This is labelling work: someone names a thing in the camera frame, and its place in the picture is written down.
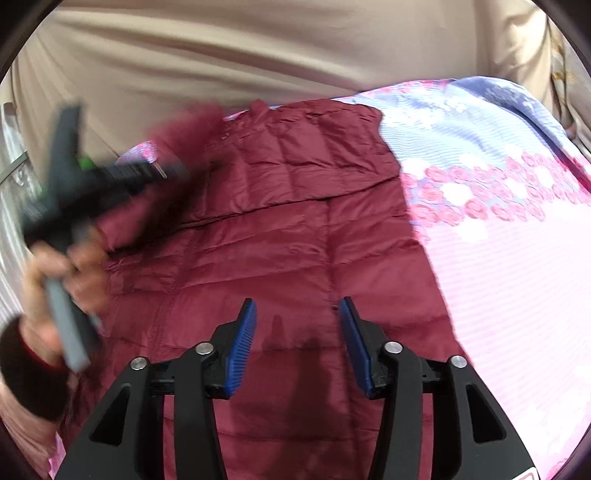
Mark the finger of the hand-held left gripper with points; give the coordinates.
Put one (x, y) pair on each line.
(134, 171)

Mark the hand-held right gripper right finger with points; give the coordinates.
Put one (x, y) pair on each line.
(355, 344)

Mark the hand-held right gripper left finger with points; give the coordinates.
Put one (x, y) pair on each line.
(240, 344)

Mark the maroon down jacket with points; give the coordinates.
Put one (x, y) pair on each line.
(277, 207)

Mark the person's left forearm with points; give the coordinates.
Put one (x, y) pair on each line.
(27, 383)

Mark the person's left hand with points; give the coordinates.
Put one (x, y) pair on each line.
(87, 277)

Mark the pink blue floral bed sheet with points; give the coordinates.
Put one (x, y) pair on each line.
(485, 277)

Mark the beige cloth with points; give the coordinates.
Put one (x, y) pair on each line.
(231, 55)

